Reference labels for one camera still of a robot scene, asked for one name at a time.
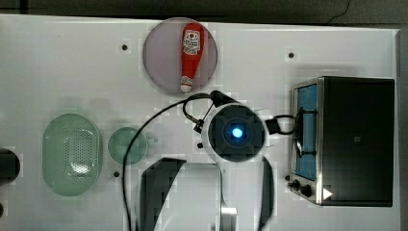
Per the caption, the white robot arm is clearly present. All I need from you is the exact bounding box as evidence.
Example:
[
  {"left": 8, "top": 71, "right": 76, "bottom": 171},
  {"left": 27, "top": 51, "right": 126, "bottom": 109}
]
[{"left": 137, "top": 102, "right": 274, "bottom": 231}]

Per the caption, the round pink plate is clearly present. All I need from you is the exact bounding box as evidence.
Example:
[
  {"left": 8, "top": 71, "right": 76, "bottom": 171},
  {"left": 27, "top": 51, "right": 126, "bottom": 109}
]
[{"left": 142, "top": 17, "right": 218, "bottom": 94}]

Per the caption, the red plush ketchup bottle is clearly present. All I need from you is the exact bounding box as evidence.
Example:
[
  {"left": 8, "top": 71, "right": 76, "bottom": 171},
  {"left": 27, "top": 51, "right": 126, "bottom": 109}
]
[{"left": 180, "top": 23, "right": 205, "bottom": 92}]

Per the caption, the green perforated oval basket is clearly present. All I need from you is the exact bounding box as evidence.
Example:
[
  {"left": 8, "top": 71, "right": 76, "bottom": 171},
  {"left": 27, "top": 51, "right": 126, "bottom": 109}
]
[{"left": 42, "top": 114, "right": 103, "bottom": 196}]

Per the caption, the black toaster oven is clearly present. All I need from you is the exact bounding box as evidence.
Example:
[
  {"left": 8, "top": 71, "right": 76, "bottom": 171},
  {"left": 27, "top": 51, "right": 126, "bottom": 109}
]
[{"left": 286, "top": 76, "right": 395, "bottom": 207}]

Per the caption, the black object at left edge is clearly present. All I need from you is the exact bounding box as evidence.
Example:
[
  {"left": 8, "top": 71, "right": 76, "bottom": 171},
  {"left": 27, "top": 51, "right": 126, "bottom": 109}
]
[{"left": 0, "top": 148, "right": 20, "bottom": 186}]

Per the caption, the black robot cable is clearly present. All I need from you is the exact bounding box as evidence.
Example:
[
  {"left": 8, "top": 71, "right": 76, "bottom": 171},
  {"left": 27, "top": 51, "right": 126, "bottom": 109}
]
[{"left": 121, "top": 90, "right": 239, "bottom": 231}]

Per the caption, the black camera connector cable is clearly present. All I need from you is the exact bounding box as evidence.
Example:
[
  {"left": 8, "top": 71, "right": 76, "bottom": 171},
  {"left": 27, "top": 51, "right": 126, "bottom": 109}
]
[{"left": 266, "top": 114, "right": 297, "bottom": 136}]

